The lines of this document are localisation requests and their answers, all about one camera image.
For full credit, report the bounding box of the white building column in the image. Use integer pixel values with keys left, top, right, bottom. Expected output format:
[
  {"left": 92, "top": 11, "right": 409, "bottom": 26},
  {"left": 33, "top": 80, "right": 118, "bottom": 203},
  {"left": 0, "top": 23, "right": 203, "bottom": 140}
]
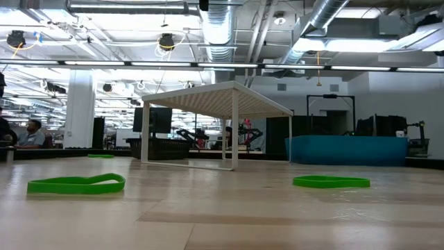
[{"left": 64, "top": 69, "right": 96, "bottom": 149}]

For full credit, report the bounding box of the ribbed silver ventilation duct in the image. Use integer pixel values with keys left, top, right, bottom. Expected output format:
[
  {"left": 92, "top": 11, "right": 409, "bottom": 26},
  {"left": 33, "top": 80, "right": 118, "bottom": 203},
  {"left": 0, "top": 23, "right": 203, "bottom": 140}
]
[{"left": 198, "top": 0, "right": 240, "bottom": 63}]

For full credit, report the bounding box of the black background monitor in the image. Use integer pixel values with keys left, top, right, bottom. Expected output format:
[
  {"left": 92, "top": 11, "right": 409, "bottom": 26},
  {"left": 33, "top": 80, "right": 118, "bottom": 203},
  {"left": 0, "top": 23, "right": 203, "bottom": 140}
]
[{"left": 133, "top": 106, "right": 173, "bottom": 135}]

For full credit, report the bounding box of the long ceiling light strip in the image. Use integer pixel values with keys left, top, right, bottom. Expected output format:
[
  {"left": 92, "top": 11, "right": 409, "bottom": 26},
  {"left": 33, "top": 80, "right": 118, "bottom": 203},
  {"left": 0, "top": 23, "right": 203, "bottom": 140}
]
[{"left": 0, "top": 59, "right": 444, "bottom": 73}]

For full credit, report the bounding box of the blue plastic tray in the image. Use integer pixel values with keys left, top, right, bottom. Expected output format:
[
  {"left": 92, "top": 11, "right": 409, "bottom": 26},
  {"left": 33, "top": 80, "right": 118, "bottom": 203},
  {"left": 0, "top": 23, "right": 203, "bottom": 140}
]
[{"left": 284, "top": 134, "right": 409, "bottom": 167}]

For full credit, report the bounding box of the black mesh basket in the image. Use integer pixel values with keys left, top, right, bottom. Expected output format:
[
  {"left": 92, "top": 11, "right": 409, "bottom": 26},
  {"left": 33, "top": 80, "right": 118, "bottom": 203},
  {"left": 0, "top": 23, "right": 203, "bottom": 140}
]
[{"left": 125, "top": 137, "right": 191, "bottom": 161}]

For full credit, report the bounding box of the black background stand frame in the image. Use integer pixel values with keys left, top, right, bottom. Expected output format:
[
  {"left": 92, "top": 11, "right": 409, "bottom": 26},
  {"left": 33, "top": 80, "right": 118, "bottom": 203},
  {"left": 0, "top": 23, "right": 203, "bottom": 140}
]
[{"left": 306, "top": 93, "right": 357, "bottom": 131}]

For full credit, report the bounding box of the red background robot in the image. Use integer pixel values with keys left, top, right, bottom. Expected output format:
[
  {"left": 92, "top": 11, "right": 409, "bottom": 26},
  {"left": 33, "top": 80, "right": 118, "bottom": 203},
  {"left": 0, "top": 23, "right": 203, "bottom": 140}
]
[{"left": 239, "top": 118, "right": 264, "bottom": 147}]

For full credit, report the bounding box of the seated person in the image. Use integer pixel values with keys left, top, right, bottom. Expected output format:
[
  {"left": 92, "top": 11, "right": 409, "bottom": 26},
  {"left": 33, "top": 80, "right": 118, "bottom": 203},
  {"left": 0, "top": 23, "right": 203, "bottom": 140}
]
[{"left": 17, "top": 119, "right": 46, "bottom": 149}]

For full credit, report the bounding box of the black partition panel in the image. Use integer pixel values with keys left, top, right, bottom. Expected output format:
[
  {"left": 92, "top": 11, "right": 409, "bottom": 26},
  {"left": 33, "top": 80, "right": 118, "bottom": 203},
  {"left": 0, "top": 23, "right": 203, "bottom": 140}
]
[{"left": 266, "top": 115, "right": 348, "bottom": 163}]

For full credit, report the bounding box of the smooth silver ventilation duct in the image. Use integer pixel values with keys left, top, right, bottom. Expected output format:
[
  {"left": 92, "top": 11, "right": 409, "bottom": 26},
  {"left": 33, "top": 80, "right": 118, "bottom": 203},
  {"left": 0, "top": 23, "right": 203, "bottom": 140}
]
[{"left": 277, "top": 0, "right": 350, "bottom": 65}]

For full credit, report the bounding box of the yellow hanging cord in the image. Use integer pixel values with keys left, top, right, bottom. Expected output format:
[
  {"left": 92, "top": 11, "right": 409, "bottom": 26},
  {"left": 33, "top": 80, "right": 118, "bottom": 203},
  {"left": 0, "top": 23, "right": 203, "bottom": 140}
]
[{"left": 315, "top": 51, "right": 322, "bottom": 88}]

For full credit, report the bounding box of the black ceiling fixture yellow cable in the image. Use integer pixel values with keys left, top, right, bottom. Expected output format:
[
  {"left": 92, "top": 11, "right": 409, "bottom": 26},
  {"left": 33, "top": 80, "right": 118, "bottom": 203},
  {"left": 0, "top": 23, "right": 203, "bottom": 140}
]
[
  {"left": 158, "top": 33, "right": 176, "bottom": 52},
  {"left": 6, "top": 30, "right": 27, "bottom": 49}
]

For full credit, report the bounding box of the black tall cabinet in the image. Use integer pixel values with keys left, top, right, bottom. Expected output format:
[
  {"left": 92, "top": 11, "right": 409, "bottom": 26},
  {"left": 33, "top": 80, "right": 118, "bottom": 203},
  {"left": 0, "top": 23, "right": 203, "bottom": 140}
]
[{"left": 92, "top": 117, "right": 105, "bottom": 149}]

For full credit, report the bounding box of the white perforated metal shelf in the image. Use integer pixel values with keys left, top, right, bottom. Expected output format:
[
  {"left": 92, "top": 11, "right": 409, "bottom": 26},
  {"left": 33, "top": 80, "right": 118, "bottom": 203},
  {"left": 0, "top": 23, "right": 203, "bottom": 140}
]
[{"left": 140, "top": 80, "right": 295, "bottom": 172}]

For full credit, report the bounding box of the black background equipment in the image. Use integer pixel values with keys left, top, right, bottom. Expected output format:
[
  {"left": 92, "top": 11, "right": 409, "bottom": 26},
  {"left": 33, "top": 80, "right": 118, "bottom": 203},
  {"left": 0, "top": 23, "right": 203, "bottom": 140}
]
[{"left": 355, "top": 114, "right": 409, "bottom": 138}]

